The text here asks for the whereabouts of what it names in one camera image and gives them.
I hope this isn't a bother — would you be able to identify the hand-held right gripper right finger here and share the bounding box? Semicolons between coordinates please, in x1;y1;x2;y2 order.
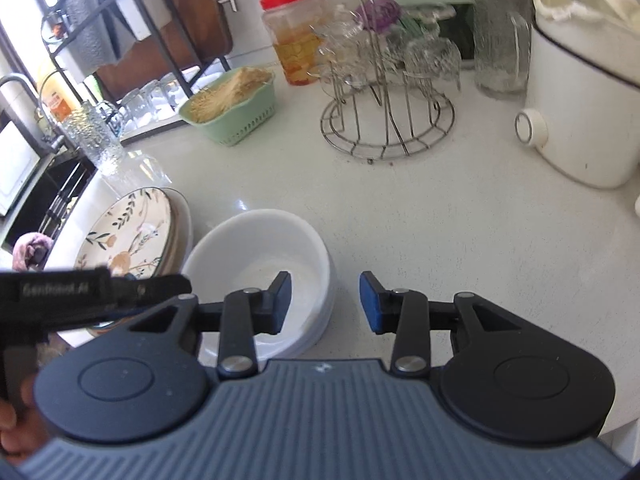
360;270;526;377

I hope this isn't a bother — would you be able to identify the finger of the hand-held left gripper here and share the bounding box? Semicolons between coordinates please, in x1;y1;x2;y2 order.
108;273;193;312

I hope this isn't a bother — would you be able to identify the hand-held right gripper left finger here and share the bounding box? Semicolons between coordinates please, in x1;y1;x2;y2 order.
129;271;293;380

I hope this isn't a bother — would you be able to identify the person's left hand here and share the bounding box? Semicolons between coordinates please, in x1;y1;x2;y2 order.
0;376;49;457

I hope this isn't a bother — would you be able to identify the purple cloth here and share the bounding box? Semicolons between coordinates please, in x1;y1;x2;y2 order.
12;231;55;272

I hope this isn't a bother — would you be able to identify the black sink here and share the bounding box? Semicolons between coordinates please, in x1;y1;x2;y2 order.
0;155;98;251

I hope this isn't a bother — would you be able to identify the clear glass bowl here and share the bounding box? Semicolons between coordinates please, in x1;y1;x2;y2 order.
102;152;173;197

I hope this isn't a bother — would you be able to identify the white plastic board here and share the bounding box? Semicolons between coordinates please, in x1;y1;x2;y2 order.
0;120;43;216

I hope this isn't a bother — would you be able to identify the textured glass mug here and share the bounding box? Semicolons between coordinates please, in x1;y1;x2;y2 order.
61;102;126;177

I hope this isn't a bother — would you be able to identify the row of upturned glasses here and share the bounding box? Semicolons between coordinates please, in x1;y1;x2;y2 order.
120;60;226;143

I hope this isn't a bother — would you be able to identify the clear glass tumbler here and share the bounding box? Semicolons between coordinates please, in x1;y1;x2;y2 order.
160;72;188;113
120;87;151;128
140;80;171;121

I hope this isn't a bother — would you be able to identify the green plastic basket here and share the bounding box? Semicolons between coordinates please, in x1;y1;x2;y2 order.
179;67;277;148

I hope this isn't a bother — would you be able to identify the yellow oil bottle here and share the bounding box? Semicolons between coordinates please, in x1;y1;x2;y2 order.
37;67;81;121

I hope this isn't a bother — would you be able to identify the dried noodle bundle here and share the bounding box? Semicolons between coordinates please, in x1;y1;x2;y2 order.
186;66;273;125

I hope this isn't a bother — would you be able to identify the chrome faucet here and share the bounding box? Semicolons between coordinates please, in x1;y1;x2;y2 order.
0;74;68;156

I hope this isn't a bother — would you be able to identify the red lid plastic jar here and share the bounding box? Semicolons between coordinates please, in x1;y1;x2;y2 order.
260;0;326;88

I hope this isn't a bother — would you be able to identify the embossed steel knife holder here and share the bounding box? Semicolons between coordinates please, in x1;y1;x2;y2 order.
65;0;111;68

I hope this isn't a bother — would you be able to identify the black dish rack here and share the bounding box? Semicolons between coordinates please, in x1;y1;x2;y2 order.
42;0;231;106

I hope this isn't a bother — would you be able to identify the wooden cutting board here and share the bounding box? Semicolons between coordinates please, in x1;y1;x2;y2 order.
95;0;240;103

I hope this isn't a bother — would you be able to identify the white kitchen appliance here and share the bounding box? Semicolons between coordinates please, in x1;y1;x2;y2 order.
515;0;640;190

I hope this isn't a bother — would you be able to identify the tall textured glass pitcher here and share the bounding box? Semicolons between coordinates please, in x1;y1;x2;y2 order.
472;0;532;98

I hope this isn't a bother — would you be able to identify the wire glass rack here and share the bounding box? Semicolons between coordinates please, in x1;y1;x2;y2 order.
320;0;457;163

